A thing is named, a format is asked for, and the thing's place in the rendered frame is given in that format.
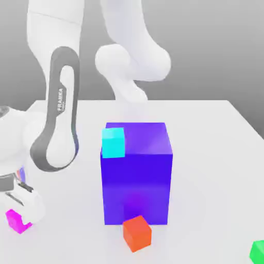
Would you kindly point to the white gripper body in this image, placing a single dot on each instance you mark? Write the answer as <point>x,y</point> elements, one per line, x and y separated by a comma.
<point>31,203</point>

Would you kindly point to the small orange cube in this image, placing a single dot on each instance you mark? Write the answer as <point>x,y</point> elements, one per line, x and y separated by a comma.
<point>137,234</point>

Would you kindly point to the large purple box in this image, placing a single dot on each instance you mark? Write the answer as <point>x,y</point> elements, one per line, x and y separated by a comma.
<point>137,181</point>

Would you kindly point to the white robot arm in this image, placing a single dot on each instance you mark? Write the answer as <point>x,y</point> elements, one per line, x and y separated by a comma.
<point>61,31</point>

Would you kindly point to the small magenta cube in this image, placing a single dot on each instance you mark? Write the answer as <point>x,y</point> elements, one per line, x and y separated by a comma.
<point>14,221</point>

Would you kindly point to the small cyan cube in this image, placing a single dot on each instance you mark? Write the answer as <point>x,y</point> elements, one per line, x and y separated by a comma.
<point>113,143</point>

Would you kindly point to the small green cube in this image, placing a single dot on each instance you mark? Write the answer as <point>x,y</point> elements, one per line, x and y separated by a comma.
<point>257,252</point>

